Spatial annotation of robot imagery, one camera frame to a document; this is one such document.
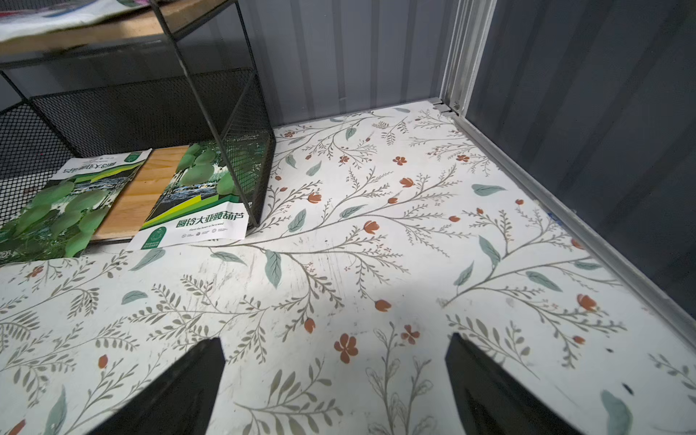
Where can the pink carnation seed bag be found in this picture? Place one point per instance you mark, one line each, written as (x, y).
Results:
(66, 15)

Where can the black mesh wooden shelf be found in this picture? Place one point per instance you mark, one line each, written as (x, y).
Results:
(39, 134)

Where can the green gourd seed bag right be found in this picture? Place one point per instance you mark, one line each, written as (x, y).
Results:
(206, 200)

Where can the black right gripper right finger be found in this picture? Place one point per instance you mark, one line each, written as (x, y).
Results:
(491, 401)

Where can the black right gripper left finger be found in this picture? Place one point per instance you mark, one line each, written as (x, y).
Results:
(179, 401)

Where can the green gourd seed bag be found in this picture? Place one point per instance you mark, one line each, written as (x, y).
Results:
(62, 218)
(206, 200)

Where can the green gourd seed bag left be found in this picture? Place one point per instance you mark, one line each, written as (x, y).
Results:
(62, 218)

